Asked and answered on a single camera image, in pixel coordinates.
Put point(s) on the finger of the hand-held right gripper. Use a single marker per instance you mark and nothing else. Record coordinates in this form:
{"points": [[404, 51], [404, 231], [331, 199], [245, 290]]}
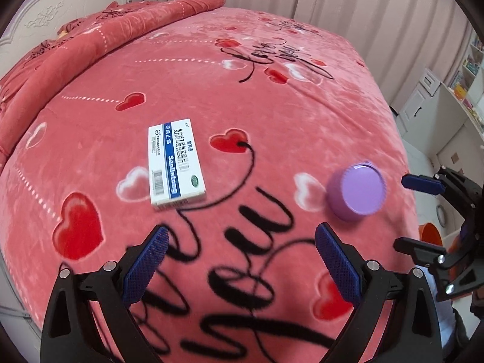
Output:
{"points": [[419, 183], [416, 247]]}

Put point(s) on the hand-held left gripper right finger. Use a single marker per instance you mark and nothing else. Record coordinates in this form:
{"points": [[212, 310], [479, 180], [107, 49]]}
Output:
{"points": [[338, 262]]}

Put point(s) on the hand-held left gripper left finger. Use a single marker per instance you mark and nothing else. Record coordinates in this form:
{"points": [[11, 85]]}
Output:
{"points": [[148, 268]]}

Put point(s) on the orange bin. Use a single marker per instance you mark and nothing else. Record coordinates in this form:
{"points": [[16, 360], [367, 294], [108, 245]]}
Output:
{"points": [[430, 234]]}

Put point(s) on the purple ribbed bottle cap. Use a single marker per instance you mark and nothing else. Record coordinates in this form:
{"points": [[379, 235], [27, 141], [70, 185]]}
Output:
{"points": [[359, 189]]}

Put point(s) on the white cabinet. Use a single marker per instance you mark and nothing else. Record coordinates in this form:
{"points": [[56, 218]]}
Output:
{"points": [[423, 109]]}

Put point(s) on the white and blue medicine box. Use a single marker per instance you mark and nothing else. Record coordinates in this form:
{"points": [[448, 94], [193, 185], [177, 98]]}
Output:
{"points": [[176, 166]]}

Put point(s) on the white shelf with boxes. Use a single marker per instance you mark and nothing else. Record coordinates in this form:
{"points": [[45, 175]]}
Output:
{"points": [[467, 83]]}

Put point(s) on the pink heart printed blanket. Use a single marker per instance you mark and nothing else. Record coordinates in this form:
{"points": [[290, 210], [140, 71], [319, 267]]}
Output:
{"points": [[227, 83]]}

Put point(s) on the rolled red blanket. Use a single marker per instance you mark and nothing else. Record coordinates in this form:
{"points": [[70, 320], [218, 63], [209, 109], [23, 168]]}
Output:
{"points": [[75, 60]]}

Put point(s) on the white carved headboard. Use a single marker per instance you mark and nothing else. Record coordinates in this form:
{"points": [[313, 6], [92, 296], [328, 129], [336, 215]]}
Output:
{"points": [[56, 11]]}

